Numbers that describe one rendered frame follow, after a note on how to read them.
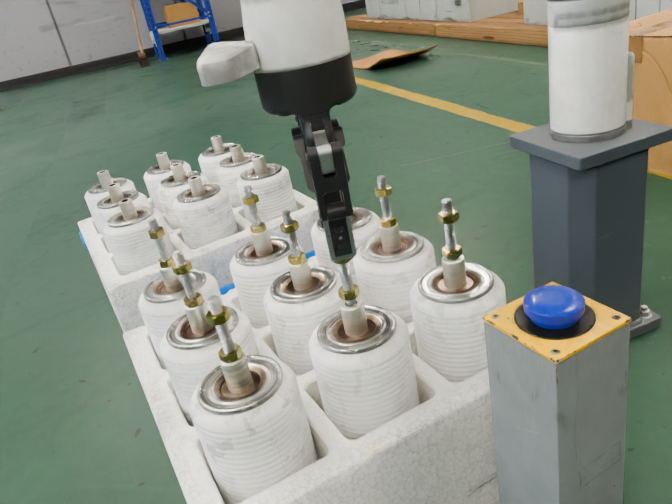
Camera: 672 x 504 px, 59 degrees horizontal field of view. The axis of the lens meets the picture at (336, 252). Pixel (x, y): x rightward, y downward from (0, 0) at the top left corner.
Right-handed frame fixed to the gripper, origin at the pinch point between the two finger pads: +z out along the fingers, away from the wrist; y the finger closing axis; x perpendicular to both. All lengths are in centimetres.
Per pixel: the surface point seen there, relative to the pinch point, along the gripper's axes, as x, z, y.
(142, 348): 25.8, 17.9, 17.2
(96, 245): 41, 18, 57
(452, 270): -10.5, 8.6, 3.2
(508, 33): -122, 31, 269
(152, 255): 28, 16, 43
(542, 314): -11.7, 3.0, -14.7
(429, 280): -8.6, 10.5, 5.4
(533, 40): -126, 34, 249
